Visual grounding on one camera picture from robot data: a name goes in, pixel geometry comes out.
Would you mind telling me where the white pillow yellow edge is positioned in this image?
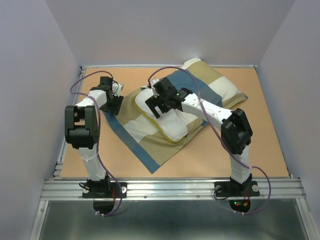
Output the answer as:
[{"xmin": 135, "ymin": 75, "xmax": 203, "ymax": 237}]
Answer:
[{"xmin": 134, "ymin": 87, "xmax": 191, "ymax": 144}]

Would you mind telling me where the blue beige white plaid pillowcase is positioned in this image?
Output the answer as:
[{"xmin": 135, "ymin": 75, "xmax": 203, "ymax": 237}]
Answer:
[{"xmin": 105, "ymin": 58, "xmax": 248, "ymax": 173}]

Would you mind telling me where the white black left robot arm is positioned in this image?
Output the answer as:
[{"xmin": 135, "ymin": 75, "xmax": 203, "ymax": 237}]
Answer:
[{"xmin": 64, "ymin": 76, "xmax": 124, "ymax": 198}]

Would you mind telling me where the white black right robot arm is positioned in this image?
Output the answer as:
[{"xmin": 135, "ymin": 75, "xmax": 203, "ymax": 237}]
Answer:
[{"xmin": 145, "ymin": 77, "xmax": 253, "ymax": 195}]

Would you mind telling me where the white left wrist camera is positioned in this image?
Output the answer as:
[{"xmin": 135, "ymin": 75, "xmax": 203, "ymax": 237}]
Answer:
[{"xmin": 112, "ymin": 82, "xmax": 124, "ymax": 96}]

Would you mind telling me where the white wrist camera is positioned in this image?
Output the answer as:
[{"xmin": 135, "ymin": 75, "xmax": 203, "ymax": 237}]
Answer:
[
  {"xmin": 112, "ymin": 82, "xmax": 124, "ymax": 96},
  {"xmin": 149, "ymin": 78, "xmax": 160, "ymax": 98}
]

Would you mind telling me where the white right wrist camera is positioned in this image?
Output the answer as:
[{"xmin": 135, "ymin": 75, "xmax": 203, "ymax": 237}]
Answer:
[{"xmin": 149, "ymin": 78, "xmax": 160, "ymax": 98}]

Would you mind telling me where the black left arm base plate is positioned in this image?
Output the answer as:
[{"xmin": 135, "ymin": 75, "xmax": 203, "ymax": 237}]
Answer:
[{"xmin": 79, "ymin": 182, "xmax": 128, "ymax": 199}]

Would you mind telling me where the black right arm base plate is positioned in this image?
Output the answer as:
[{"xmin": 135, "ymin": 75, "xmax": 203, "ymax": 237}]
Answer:
[{"xmin": 214, "ymin": 181, "xmax": 260, "ymax": 199}]

